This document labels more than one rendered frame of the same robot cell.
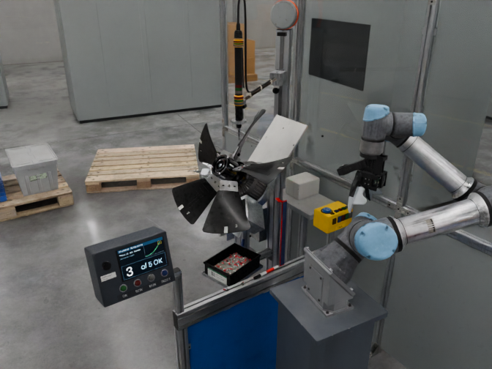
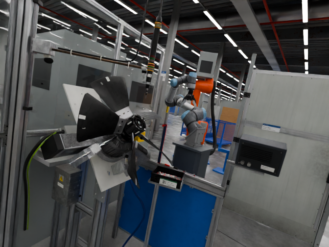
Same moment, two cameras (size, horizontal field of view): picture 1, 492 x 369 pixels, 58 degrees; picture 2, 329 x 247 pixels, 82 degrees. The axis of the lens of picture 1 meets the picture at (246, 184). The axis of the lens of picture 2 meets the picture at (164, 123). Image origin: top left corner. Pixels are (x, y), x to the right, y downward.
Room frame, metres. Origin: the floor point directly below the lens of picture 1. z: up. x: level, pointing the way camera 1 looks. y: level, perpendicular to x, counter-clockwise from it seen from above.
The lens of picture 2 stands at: (2.42, 1.16, 1.38)
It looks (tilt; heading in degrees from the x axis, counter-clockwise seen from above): 7 degrees down; 242
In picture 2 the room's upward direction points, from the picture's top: 11 degrees clockwise
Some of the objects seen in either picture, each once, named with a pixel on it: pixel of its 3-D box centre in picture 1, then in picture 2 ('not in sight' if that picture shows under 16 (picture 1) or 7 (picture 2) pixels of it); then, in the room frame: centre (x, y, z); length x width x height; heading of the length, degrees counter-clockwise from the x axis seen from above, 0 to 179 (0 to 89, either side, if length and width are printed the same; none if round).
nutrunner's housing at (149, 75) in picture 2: (238, 77); (153, 51); (1.99, 0.03, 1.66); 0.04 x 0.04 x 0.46
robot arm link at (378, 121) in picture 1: (375, 122); (192, 78); (1.38, -0.42, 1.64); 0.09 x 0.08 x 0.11; 89
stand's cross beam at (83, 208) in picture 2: (258, 256); (86, 209); (2.23, -0.07, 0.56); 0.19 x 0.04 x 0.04; 125
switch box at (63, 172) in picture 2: (264, 220); (66, 184); (2.37, -0.11, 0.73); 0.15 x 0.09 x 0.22; 125
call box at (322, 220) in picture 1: (332, 217); (134, 135); (1.86, -0.41, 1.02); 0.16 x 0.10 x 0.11; 125
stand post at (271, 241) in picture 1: (273, 248); (76, 201); (2.29, -0.17, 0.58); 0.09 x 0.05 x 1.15; 35
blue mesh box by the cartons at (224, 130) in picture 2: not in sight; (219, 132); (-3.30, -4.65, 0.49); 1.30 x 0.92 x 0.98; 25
